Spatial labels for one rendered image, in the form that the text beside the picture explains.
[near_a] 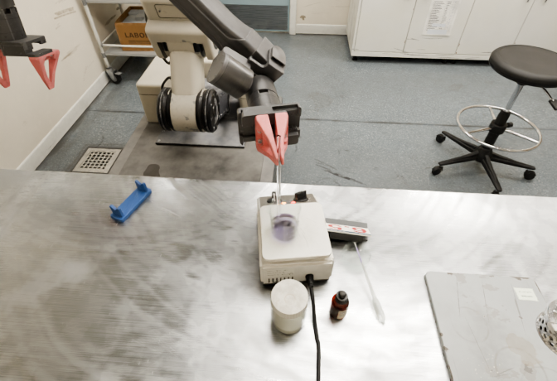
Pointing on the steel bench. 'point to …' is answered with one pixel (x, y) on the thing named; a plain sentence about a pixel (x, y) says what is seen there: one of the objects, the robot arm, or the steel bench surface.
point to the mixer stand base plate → (490, 327)
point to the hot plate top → (306, 243)
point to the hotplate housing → (300, 268)
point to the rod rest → (130, 202)
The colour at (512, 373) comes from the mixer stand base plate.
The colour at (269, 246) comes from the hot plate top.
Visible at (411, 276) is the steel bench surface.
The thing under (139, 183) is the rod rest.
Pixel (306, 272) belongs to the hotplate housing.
